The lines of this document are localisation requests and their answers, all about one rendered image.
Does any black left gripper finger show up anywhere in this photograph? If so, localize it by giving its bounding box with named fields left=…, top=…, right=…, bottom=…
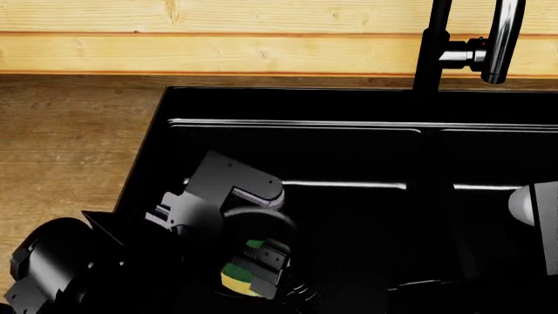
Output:
left=235, top=237, right=292, bottom=273
left=248, top=266, right=285, bottom=301

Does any green and yellow sponge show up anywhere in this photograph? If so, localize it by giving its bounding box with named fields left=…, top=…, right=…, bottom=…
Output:
left=220, top=239, right=268, bottom=297

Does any black round pan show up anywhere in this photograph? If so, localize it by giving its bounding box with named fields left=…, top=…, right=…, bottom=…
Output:
left=213, top=207, right=317, bottom=301

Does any black kitchen sink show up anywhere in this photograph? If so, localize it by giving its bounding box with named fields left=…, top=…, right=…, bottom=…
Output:
left=113, top=85, right=558, bottom=314

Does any black faucet spout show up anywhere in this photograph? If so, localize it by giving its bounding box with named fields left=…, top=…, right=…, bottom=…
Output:
left=412, top=0, right=453, bottom=97

